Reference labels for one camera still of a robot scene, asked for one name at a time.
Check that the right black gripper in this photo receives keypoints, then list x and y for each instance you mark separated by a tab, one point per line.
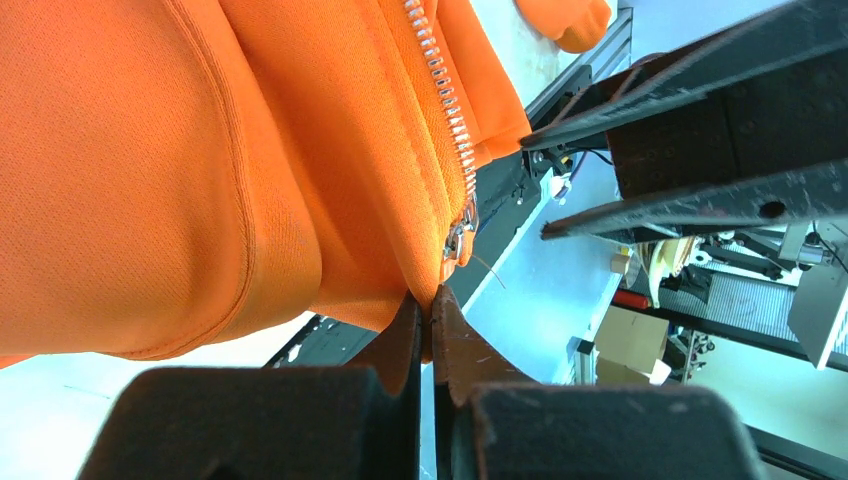
788	110

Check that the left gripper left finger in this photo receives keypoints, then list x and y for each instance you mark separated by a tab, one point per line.
355	421

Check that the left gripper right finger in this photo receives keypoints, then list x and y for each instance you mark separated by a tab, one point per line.
492	421

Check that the orange zip jacket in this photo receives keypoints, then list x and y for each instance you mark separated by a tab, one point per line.
143	173

